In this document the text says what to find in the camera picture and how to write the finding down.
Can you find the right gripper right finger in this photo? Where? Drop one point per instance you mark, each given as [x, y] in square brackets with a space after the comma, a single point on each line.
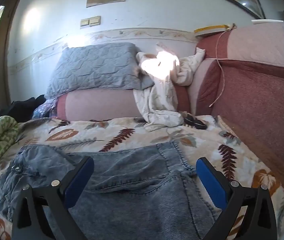
[259, 221]

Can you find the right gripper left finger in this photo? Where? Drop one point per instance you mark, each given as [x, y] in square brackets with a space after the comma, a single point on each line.
[29, 221]

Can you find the blue denim pants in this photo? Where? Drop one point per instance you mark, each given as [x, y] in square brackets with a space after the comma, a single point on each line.
[144, 193]

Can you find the black clothing pile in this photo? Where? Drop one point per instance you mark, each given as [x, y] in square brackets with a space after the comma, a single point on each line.
[22, 111]

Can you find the purple plastic bag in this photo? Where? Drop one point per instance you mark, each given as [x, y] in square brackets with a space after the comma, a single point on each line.
[47, 109]

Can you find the leaf pattern fleece blanket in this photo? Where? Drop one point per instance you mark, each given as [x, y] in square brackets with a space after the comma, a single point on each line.
[230, 150]

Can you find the pink long bolster pillow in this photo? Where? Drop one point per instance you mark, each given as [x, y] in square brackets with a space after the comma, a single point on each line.
[97, 104]

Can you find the black sunglasses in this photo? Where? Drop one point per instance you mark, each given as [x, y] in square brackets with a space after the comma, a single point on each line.
[194, 122]

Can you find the white crumpled floral sheet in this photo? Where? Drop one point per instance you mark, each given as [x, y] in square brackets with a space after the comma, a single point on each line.
[158, 104]

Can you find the grey quilted pillow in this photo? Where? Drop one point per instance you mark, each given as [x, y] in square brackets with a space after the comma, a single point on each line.
[101, 66]

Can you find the yellow book on headboard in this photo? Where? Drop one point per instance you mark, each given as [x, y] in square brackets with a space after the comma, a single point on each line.
[212, 29]

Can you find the wooden window frame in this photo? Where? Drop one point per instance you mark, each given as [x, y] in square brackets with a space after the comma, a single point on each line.
[10, 7]

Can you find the gold wall switch plate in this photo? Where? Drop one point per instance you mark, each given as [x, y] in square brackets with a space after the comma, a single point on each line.
[93, 21]

